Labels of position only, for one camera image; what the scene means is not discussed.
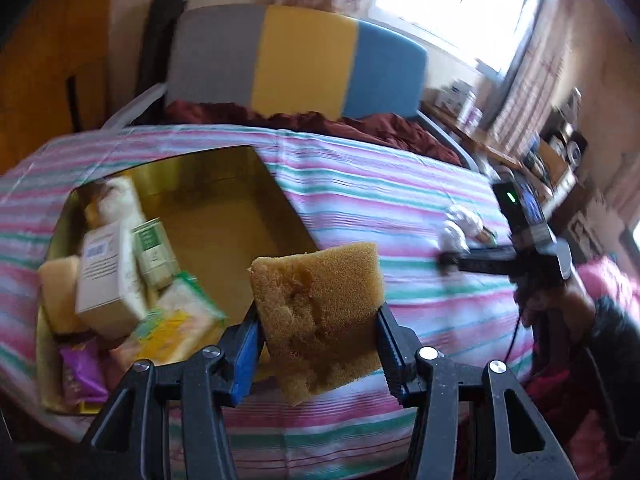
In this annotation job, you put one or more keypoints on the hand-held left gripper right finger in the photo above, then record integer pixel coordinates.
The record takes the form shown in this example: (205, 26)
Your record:
(400, 367)

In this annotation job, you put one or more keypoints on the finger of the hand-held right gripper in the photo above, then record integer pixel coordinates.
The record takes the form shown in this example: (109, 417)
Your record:
(480, 260)

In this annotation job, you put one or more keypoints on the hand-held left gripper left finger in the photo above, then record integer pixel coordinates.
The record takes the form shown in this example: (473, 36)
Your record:
(245, 360)

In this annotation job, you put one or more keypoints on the white plastic bag roll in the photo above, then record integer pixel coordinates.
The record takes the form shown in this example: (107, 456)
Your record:
(462, 220)

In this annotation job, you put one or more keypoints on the green and yellow snack packet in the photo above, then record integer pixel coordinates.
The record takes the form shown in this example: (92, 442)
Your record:
(170, 327)

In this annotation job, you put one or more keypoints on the yellow sponge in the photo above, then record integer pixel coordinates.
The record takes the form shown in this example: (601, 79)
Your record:
(57, 290)
(315, 310)

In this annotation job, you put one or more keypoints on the green leaf print box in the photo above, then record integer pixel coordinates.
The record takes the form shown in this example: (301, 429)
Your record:
(155, 252)

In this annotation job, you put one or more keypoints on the dark red gold-lined box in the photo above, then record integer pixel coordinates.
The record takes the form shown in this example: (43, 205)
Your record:
(235, 210)

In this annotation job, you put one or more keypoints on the white carton with barcode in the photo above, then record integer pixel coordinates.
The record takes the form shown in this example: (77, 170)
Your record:
(107, 280)

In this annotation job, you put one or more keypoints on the cream cloth bundle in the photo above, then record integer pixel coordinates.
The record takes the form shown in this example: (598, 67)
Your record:
(117, 200)

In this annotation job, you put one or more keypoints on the person's right forearm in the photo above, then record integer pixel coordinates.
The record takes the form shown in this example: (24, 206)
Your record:
(617, 355)

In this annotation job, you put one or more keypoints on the person's right hand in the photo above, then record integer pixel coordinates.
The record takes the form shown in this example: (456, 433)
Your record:
(565, 305)

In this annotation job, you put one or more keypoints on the pink pillow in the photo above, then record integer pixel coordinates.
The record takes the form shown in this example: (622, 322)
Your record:
(617, 275)

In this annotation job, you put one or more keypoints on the wooden desk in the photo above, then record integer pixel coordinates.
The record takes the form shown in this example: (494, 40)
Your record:
(480, 142)

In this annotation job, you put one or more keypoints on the patterned curtain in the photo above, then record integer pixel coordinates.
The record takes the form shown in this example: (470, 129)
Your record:
(530, 85)

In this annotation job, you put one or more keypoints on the white carton on desk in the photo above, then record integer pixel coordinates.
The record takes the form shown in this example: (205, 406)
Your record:
(457, 97)

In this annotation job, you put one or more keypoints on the maroon blanket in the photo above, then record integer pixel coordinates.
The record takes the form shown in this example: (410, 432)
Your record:
(380, 132)

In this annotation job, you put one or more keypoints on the purple snack packet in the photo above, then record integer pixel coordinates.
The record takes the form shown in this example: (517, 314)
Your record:
(82, 375)

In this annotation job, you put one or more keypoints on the red cloth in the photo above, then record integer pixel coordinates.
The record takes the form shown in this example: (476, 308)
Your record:
(565, 405)

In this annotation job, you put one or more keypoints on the window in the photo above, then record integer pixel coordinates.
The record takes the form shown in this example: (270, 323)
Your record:
(450, 10)

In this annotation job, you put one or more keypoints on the grey yellow blue chair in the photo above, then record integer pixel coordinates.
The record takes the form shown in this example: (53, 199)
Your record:
(300, 55)

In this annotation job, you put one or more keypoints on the black chair back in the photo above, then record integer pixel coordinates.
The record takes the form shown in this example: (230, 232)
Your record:
(160, 50)

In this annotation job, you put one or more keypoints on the wooden wardrobe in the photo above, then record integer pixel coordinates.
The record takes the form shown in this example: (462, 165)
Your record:
(45, 60)

